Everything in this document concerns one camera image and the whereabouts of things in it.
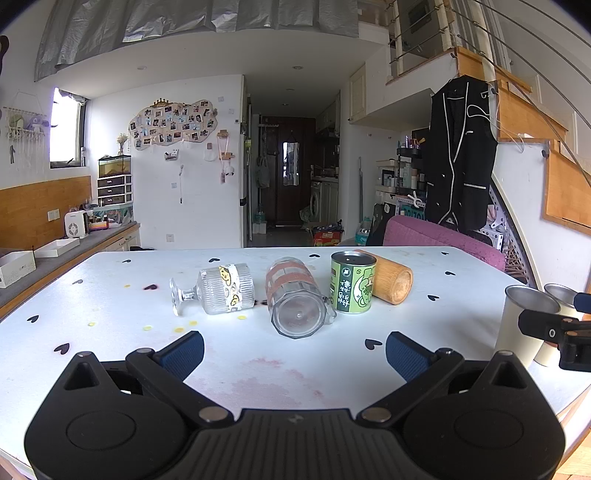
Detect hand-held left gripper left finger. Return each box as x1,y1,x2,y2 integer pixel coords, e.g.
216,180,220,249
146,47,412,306
60,331,234,428

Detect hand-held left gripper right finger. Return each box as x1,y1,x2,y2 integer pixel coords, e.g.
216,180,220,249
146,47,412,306
359,330,533,428

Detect cream metal cup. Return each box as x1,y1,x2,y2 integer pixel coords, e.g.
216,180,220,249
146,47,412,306
494,285,562,368
534,283,581,367

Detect wooden cup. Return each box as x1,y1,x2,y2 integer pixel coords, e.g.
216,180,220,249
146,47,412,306
353,248,414,306

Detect ribbed glass goblet yellow stickers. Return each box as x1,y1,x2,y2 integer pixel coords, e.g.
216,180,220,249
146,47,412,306
169,263,256,317

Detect green printed can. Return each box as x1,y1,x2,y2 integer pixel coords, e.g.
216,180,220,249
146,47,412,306
329,251,378,319

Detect pink cushioned chair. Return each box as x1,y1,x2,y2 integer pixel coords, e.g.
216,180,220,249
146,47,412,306
383,215,508,273

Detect glass mug with brown bands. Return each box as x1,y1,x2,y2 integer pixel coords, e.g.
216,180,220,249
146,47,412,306
265,257,338,340

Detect large water bottle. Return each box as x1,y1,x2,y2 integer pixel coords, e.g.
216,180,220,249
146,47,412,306
354,216,373,247

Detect grey side counter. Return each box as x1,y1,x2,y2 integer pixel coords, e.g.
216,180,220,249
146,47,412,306
0,221,142,320

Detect flat white tray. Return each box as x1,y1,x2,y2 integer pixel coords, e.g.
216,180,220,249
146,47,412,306
34,238,81,258

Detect small white heater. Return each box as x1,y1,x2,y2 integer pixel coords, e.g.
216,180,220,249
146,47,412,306
64,210,90,240

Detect washing machine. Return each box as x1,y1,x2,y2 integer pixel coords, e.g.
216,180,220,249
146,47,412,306
311,179,341,223

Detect small dark drawer unit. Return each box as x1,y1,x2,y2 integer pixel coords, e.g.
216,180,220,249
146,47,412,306
96,174,134,208

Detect white open box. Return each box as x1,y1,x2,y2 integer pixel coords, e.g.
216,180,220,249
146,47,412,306
0,250,37,289

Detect black cosmetics rack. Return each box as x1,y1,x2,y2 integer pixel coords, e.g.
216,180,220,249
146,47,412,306
396,136,430,195

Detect wooden staircase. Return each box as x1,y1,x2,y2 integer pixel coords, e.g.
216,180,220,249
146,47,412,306
454,45,591,228

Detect black jacket white trim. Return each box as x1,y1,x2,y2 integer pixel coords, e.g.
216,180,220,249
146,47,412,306
423,75,499,234

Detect glass fish tank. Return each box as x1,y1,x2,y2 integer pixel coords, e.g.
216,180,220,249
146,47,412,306
97,154,133,179

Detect dark wooden door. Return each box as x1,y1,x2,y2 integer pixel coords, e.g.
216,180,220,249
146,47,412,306
276,116,317,227

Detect cloud-shaped photo board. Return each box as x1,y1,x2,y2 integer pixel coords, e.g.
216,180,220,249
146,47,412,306
128,97,219,151

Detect window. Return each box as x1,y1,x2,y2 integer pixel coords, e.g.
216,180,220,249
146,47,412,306
49,87,88,169

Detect metal stair railing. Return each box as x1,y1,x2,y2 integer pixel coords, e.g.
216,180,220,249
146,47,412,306
387,0,591,182

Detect silver foil curtain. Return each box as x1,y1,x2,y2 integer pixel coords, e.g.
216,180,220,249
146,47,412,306
34,0,361,83

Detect hanging pink strap doll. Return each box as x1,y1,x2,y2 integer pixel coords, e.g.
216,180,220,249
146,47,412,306
216,130,236,186

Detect macrame wall hanging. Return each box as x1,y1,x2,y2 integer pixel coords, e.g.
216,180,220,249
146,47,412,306
2,92,51,165

